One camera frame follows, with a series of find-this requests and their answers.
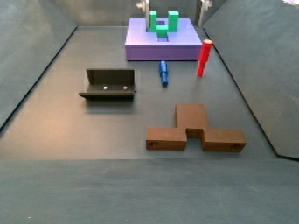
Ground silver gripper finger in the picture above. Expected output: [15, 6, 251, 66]
[136, 0, 151, 25]
[199, 0, 212, 25]

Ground brown T-shaped block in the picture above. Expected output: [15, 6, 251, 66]
[145, 103, 247, 152]

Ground green U-shaped block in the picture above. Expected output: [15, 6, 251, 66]
[147, 11, 180, 39]

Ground red cylindrical peg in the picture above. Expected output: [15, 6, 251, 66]
[198, 39, 212, 76]

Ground purple square base block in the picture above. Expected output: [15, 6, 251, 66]
[125, 18, 202, 61]

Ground blue cylindrical peg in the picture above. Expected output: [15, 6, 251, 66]
[159, 60, 168, 87]

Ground black angle bracket fixture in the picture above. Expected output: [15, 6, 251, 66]
[79, 68, 136, 99]

